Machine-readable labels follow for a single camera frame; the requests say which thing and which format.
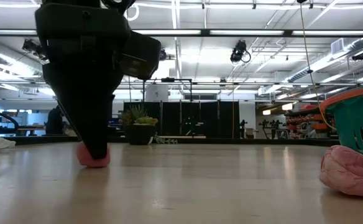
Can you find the black aluminium table frame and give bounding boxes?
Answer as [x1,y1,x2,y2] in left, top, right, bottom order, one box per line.
[13,135,341,147]

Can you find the black ceiling camera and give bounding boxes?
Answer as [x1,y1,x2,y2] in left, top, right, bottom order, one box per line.
[230,39,251,64]
[22,39,42,60]

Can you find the thin hanging cable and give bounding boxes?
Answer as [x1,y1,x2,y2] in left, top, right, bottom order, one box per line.
[298,0,338,131]

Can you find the teal basket with orange handles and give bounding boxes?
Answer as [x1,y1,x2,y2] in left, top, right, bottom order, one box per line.
[319,83,363,159]

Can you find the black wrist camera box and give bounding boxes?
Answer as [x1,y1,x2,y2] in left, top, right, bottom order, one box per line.
[119,30,162,81]

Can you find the potted succulent plant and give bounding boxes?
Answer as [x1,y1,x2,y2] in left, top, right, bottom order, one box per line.
[121,105,159,146]

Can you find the white cabinet box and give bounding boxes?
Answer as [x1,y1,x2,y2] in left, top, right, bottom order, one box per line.
[145,84,170,102]

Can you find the black partition screens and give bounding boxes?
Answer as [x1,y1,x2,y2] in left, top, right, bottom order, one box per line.
[123,100,241,139]

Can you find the person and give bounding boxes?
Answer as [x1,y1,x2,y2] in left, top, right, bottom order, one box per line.
[45,105,65,135]

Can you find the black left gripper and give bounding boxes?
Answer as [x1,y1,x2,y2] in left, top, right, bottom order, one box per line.
[34,2,131,161]

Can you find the shelf with orange bins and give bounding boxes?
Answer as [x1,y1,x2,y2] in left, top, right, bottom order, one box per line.
[285,104,338,140]

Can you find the black overhead crossbar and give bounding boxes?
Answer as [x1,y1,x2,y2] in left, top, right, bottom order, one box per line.
[0,28,363,38]

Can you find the pink textured toy fruit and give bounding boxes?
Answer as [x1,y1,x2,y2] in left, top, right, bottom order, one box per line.
[76,141,111,169]
[319,144,363,197]

